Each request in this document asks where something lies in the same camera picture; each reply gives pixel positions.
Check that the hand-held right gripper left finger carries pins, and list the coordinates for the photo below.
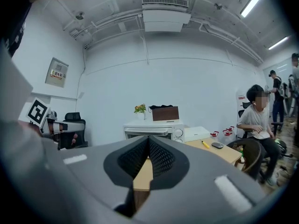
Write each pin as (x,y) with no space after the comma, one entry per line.
(93,183)

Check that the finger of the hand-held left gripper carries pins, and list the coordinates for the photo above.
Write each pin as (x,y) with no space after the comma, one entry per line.
(76,126)

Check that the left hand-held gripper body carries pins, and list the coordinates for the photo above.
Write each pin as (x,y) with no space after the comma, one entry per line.
(37,111)

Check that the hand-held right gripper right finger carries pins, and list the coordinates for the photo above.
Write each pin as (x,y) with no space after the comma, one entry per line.
(198,183)

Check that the white toaster oven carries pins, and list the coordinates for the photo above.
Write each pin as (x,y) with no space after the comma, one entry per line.
(151,124)

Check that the person's left hand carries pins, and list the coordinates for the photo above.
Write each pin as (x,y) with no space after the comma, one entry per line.
(74,139)

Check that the black mesh office chair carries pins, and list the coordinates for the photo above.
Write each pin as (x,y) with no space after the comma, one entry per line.
(74,118)
(241,112)

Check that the light wooden table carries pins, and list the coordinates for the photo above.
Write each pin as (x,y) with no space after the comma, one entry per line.
(219,155)

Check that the yellow screwdriver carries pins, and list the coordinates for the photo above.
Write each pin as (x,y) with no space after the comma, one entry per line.
(205,144)

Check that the grey computer mouse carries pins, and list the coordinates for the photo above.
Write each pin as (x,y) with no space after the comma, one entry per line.
(217,145)

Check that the beige electrical panel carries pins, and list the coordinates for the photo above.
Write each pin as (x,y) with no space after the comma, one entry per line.
(56,72)

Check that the white flat box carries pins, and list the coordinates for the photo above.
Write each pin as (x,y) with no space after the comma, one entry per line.
(197,133)

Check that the green bottle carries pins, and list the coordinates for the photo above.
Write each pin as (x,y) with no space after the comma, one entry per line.
(242,155)

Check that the clear water jug red cap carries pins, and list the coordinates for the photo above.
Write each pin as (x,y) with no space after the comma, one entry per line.
(214,133)
(228,132)

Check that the dark wicker chair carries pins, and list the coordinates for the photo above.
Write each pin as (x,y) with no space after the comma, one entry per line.
(251,157)

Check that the potted orange flowers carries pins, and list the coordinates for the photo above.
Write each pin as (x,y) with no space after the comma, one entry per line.
(140,108)

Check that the brown box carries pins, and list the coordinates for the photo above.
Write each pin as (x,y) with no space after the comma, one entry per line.
(165,113)

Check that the black bag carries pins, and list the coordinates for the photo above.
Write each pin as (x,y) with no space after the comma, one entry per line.
(161,106)

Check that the person's dark clothing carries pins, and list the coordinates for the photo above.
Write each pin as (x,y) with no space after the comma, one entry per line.
(14,27)

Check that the black helmet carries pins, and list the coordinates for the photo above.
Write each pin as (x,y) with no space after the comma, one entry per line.
(280,148)

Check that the white water dispenser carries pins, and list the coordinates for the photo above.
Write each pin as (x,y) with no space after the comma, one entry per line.
(240,97)

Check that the standing fan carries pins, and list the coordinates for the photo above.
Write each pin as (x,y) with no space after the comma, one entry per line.
(268,92)

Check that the ceiling air conditioner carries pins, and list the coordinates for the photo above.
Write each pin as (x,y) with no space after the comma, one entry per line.
(165,15)

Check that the long ceiling light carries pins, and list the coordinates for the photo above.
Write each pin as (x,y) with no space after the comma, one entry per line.
(278,43)
(253,1)

